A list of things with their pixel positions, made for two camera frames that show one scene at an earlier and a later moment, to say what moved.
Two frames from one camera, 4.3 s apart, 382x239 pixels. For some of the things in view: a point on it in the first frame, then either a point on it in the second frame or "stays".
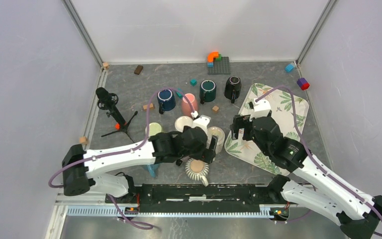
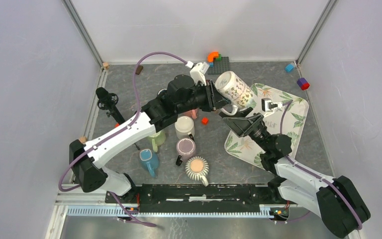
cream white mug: (181, 121) stays
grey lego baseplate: (220, 66) stays
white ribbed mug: (197, 170) stays
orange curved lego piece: (212, 55) stays
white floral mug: (216, 131) to (238, 93)
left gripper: (206, 155) to (216, 99)
